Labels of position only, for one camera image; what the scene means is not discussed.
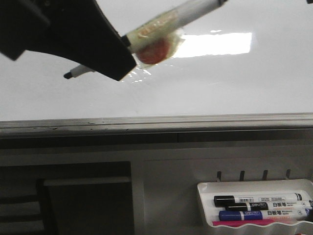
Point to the black capped marker top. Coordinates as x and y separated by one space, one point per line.
223 200

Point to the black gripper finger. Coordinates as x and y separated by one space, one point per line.
34 25

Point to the blue capped whiteboard marker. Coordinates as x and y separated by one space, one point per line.
260 215

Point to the black whiteboard eraser block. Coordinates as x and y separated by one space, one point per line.
87 206

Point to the black capped marker middle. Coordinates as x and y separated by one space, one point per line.
263 206

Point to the whiteboard with aluminium frame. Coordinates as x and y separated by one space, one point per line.
246 65

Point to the black whiteboard marker with tape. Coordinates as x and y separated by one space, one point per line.
159 22

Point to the white plastic marker tray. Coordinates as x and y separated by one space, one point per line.
209 213

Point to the black capped marker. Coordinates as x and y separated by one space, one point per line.
263 206
223 200

